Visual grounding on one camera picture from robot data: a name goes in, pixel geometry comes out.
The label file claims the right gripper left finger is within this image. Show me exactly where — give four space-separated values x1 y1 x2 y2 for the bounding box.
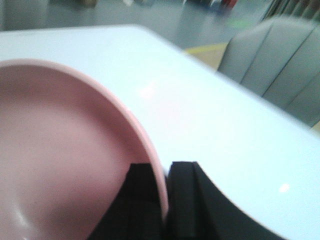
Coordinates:
89 163 163 240

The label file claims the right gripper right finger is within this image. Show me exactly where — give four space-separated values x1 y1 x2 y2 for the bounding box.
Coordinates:
166 161 281 240

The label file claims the pink plastic bowl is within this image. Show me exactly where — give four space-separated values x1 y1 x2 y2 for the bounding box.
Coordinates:
0 59 169 240

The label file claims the left grey upholstered chair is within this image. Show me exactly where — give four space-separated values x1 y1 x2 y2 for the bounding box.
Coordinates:
217 16 320 127

